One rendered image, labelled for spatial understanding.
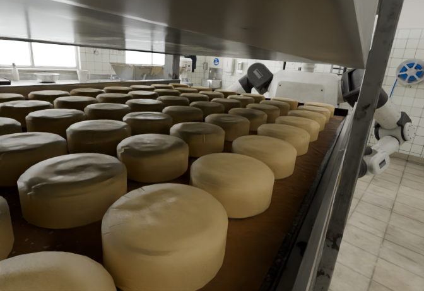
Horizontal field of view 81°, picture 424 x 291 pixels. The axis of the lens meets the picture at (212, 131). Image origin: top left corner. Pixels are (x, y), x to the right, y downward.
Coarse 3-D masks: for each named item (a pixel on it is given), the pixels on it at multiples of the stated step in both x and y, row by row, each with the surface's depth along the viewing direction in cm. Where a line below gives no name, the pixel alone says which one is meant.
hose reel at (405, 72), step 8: (400, 64) 401; (408, 64) 395; (416, 64) 388; (400, 72) 405; (408, 72) 395; (416, 72) 393; (400, 80) 404; (408, 80) 399; (416, 80) 398; (392, 88) 415
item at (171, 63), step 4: (164, 56) 64; (168, 56) 63; (172, 56) 63; (176, 56) 64; (164, 60) 64; (168, 60) 64; (172, 60) 63; (176, 60) 64; (164, 64) 65; (168, 64) 64; (172, 64) 63; (176, 64) 65; (164, 68) 65; (168, 68) 64; (172, 68) 64; (176, 68) 65; (164, 72) 65; (168, 72) 64; (172, 72) 64; (176, 72) 65; (164, 76) 66; (168, 76) 65; (172, 76) 64; (176, 76) 66
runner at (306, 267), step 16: (352, 112) 34; (336, 144) 29; (336, 160) 16; (336, 176) 13; (320, 192) 17; (320, 208) 10; (304, 224) 14; (320, 224) 9; (304, 240) 12; (320, 240) 10; (304, 256) 8; (288, 272) 10; (304, 272) 7; (288, 288) 10; (304, 288) 6
